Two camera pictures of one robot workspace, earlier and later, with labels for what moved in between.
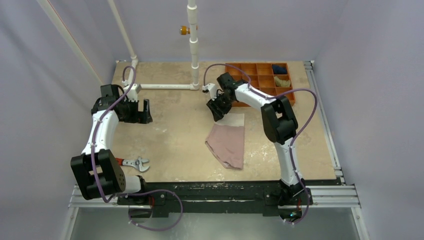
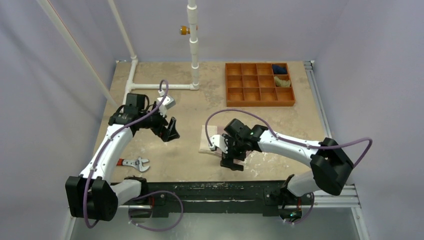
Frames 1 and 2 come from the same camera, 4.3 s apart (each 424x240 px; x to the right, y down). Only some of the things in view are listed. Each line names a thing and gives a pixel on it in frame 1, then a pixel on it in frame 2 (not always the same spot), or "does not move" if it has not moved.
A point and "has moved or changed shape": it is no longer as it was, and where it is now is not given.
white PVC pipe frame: [132, 62] does not move
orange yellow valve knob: [184, 30] does not move
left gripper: [138, 117] to [165, 134]
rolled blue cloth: [278, 70] does not move
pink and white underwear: [226, 140] has moved or changed shape
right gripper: [221, 102] to [230, 155]
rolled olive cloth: [282, 83] does not move
